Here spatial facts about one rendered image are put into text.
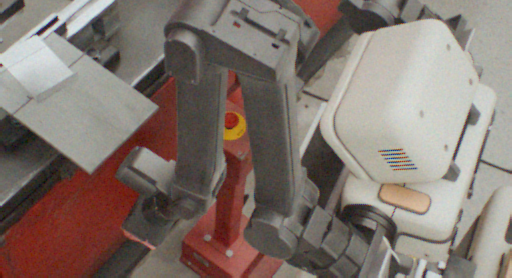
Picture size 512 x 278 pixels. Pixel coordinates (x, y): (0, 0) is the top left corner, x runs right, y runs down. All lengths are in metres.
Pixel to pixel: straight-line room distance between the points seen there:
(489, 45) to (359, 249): 1.97
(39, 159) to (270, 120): 0.78
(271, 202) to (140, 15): 0.83
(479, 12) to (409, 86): 2.04
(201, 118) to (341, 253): 0.30
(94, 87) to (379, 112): 0.64
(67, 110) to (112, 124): 0.09
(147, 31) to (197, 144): 0.77
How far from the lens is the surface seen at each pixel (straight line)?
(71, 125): 1.54
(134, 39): 1.80
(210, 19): 0.86
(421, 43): 1.19
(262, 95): 0.92
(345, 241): 1.18
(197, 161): 1.11
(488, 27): 3.13
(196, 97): 0.98
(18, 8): 1.56
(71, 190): 1.80
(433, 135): 1.16
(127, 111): 1.54
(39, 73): 1.61
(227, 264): 2.35
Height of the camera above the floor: 2.29
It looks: 58 degrees down
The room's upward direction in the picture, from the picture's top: 8 degrees clockwise
